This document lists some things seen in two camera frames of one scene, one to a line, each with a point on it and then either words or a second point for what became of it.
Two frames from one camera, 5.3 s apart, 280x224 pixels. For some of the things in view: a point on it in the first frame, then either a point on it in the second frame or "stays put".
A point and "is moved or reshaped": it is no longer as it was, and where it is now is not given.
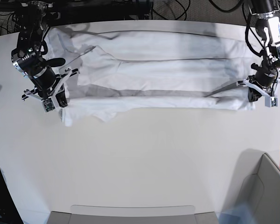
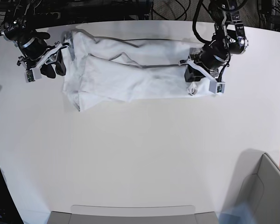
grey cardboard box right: (260, 185) stays put
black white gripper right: (263, 81) → (209, 60)
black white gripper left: (47, 82) → (36, 53)
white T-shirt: (116, 70) is moved or reshaped
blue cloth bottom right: (241, 213) stays put
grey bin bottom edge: (133, 214) stays put
